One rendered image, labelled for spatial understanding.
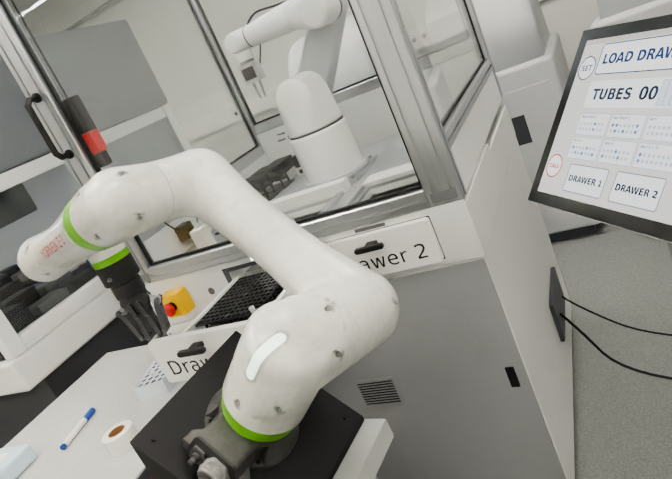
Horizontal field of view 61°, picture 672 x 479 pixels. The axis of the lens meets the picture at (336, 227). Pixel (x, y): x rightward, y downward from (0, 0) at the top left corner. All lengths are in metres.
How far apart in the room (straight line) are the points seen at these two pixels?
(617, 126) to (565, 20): 3.32
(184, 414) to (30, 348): 1.10
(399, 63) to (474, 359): 0.73
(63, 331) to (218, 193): 1.13
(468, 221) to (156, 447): 0.77
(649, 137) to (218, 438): 0.74
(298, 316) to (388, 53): 0.63
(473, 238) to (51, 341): 1.34
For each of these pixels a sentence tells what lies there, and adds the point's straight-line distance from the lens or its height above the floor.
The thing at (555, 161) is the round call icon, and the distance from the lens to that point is 1.06.
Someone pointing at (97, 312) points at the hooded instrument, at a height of 0.86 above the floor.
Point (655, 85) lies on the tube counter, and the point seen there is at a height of 1.12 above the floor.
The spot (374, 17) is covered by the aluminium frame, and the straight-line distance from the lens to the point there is 1.21.
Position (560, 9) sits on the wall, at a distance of 4.27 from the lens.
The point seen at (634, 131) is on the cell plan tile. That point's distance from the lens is 0.94.
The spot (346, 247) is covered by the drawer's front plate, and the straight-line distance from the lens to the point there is 1.37.
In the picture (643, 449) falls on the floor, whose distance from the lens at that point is 1.94.
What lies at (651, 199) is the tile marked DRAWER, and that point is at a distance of 0.88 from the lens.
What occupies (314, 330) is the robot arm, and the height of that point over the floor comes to 1.03.
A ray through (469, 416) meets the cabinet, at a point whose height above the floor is 0.36.
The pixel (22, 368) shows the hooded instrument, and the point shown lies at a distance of 1.97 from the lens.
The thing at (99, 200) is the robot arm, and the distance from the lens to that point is 0.99.
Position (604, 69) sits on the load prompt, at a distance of 1.05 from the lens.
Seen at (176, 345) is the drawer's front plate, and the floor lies 0.91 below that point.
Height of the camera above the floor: 1.35
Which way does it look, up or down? 17 degrees down
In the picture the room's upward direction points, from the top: 24 degrees counter-clockwise
